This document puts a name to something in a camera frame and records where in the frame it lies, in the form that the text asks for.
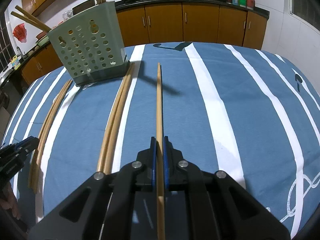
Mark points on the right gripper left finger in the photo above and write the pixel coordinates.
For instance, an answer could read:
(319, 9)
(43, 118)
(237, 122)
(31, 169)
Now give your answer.
(102, 206)

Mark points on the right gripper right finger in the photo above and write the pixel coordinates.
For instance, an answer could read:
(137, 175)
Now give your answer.
(217, 207)

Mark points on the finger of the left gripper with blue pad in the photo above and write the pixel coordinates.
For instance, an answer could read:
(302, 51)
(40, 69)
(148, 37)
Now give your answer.
(27, 145)

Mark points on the wooden lower kitchen cabinets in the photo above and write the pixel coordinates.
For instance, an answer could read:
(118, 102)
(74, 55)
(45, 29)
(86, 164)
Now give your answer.
(177, 21)

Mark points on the person's left hand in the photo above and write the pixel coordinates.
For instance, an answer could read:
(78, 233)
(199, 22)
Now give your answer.
(9, 201)

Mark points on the wooden chopstick left pair outer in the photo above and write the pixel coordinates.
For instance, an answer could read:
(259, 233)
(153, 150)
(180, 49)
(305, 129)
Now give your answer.
(41, 139)

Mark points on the wooden chopstick centre pair left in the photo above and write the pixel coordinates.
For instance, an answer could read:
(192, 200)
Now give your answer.
(110, 122)

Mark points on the wooden chopstick centre pair right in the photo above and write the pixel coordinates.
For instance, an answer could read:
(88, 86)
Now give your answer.
(115, 129)

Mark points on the yellow detergent bottle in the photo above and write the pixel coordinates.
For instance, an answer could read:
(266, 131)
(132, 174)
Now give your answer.
(15, 62)

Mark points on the blue white striped tablecloth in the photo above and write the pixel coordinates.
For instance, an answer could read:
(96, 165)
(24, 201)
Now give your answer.
(250, 113)

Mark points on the green perforated utensil holder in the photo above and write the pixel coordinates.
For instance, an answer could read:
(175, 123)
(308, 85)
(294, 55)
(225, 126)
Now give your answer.
(90, 45)

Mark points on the red plastic bag on wall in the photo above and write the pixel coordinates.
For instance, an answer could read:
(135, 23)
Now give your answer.
(20, 33)

